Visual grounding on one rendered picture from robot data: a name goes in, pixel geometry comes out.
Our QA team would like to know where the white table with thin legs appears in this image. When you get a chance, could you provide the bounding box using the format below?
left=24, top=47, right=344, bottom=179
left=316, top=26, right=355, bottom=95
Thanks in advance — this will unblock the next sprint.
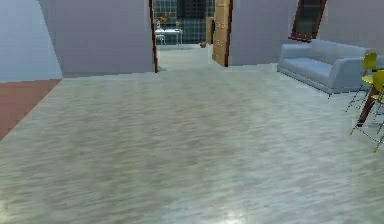
left=154, top=28, right=184, bottom=50

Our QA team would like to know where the light wooden room door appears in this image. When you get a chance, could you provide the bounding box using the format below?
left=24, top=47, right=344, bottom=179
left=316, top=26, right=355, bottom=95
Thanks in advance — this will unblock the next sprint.
left=211, top=0, right=233, bottom=68

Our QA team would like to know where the orange potted plant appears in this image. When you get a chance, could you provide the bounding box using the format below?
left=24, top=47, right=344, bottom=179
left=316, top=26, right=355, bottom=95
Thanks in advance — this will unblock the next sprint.
left=157, top=13, right=172, bottom=32

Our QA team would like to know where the pale blue sofa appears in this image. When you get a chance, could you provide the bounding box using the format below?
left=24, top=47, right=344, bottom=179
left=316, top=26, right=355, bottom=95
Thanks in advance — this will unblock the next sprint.
left=276, top=39, right=384, bottom=95

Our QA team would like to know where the yellow chair with thin legs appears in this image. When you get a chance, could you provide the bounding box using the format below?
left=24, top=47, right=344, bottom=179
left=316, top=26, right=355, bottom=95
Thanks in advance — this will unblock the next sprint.
left=349, top=69, right=384, bottom=154
left=345, top=51, right=379, bottom=113

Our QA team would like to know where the dark window with red frame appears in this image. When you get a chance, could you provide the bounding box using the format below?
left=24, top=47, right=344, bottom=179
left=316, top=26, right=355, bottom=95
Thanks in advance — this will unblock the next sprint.
left=290, top=0, right=328, bottom=43

